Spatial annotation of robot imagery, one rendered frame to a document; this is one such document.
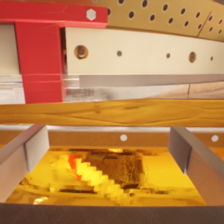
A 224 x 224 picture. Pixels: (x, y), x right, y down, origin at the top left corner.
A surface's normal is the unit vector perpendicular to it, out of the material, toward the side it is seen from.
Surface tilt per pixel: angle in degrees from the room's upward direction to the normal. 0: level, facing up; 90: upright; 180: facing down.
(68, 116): 90
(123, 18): 62
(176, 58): 90
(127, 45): 90
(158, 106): 90
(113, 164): 130
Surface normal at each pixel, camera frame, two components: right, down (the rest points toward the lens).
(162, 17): 0.33, 0.69
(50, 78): 0.20, 0.28
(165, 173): -0.03, -0.48
